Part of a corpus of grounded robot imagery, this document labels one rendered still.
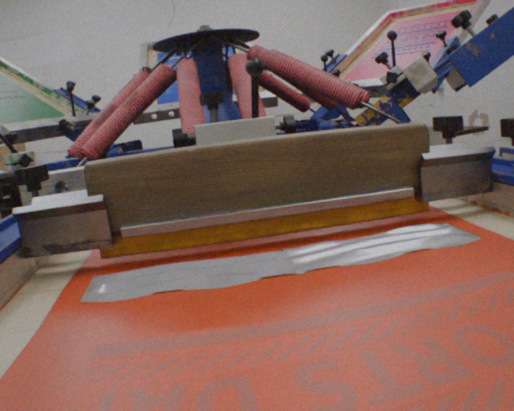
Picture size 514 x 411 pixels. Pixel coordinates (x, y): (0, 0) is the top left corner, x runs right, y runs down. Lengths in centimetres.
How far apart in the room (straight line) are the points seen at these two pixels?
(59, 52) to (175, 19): 121
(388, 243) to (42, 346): 29
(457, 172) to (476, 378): 32
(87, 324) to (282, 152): 24
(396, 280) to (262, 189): 17
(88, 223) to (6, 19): 469
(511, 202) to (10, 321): 49
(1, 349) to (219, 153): 27
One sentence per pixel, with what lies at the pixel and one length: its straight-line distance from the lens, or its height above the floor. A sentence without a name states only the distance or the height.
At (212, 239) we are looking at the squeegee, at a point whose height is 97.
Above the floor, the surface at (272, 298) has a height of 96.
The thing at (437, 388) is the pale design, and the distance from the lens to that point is 23.
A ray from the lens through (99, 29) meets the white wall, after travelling 477.
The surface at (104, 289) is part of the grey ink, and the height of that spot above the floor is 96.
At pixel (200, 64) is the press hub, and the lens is 128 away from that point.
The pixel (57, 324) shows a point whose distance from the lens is 36.
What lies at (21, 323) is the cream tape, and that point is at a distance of 38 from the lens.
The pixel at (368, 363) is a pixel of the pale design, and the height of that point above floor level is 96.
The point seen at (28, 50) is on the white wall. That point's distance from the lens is 494.
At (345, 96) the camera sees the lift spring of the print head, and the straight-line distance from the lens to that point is 110.
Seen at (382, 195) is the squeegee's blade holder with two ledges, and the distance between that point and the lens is 48.
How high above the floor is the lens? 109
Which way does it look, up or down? 11 degrees down
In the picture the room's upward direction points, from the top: 6 degrees counter-clockwise
